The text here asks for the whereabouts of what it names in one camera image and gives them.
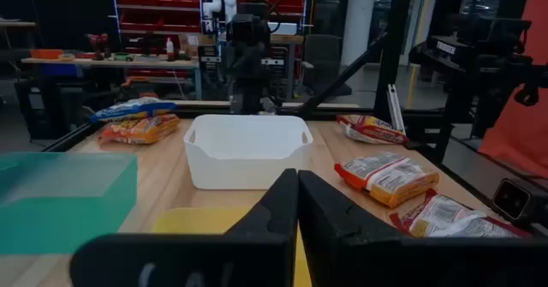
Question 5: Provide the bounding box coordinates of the wooden workbench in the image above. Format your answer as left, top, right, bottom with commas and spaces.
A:
20, 55, 200, 70

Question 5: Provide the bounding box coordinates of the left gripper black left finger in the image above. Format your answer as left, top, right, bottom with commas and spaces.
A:
69, 168, 300, 287

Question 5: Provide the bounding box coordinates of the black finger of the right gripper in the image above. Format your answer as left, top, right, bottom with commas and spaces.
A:
259, 97, 278, 116

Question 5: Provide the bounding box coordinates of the white metal bracket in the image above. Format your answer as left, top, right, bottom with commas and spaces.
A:
386, 83, 407, 136

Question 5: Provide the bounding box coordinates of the red ramen noodle packet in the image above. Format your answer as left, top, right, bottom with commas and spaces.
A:
336, 114, 411, 146
388, 188, 533, 239

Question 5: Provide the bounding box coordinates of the white plastic bin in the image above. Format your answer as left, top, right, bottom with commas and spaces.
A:
182, 114, 315, 191

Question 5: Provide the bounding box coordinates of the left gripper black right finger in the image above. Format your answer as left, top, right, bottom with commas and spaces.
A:
298, 169, 548, 287

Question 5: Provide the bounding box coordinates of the black robot station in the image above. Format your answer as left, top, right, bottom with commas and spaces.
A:
408, 15, 548, 138

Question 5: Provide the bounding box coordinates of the teal plastic bin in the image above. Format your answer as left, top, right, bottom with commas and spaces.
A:
0, 152, 139, 256

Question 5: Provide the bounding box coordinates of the orange tray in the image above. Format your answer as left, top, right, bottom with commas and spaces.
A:
30, 49, 64, 61

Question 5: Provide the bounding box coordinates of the orange ramen noodle packet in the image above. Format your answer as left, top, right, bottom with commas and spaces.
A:
333, 151, 441, 209
97, 113, 182, 146

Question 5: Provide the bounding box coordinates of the red power drill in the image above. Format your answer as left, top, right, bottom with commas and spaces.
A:
86, 33, 110, 61

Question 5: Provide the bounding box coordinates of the white metal shelf rack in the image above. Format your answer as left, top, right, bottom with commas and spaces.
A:
109, 0, 309, 38

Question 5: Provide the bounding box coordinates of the yellow pole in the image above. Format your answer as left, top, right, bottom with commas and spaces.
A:
405, 0, 437, 110

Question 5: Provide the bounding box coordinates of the blue ramen noodle packet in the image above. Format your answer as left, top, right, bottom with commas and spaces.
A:
89, 97, 178, 124

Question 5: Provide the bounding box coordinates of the orange fabric panel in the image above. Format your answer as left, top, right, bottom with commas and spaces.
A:
478, 0, 548, 179

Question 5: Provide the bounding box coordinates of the white building column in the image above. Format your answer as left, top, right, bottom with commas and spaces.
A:
341, 0, 378, 65

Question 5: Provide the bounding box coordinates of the blue box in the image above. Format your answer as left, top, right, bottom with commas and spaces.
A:
40, 63, 85, 79

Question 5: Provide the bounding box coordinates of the black diagonal frame brace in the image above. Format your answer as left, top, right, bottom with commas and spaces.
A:
295, 32, 390, 119

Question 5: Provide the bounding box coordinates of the yellow plastic bin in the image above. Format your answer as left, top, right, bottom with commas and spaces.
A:
152, 206, 313, 287

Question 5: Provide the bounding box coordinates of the black office chair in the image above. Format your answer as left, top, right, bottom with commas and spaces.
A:
301, 33, 353, 98

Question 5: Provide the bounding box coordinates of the black frame post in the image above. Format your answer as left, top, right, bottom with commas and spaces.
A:
373, 0, 415, 121

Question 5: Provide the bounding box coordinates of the black table-level camera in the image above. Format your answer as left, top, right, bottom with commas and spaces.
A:
491, 177, 548, 228

